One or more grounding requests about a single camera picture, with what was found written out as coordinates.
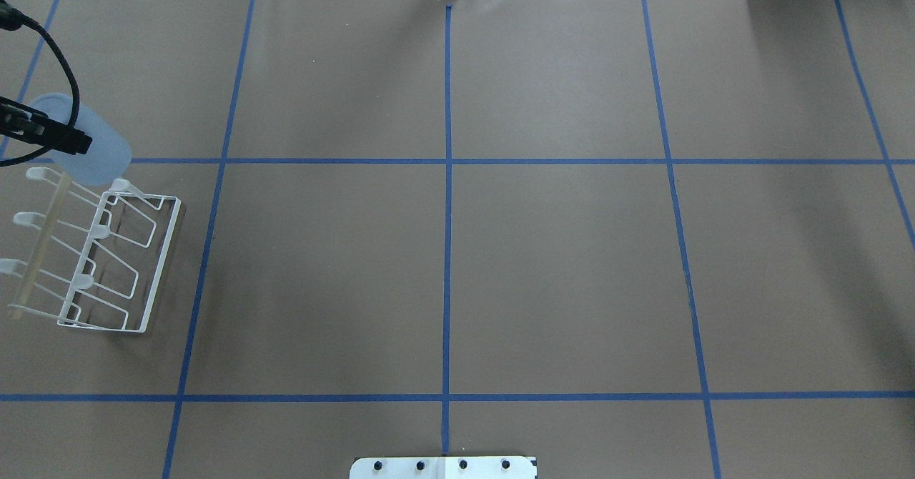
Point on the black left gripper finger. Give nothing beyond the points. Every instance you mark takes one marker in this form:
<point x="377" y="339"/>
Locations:
<point x="31" y="126"/>

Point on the white wire cup holder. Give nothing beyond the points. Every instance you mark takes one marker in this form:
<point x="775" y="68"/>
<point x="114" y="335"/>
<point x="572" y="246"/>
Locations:
<point x="99" y="256"/>

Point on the white camera pedestal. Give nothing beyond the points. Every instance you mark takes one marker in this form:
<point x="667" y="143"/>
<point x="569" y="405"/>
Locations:
<point x="512" y="466"/>

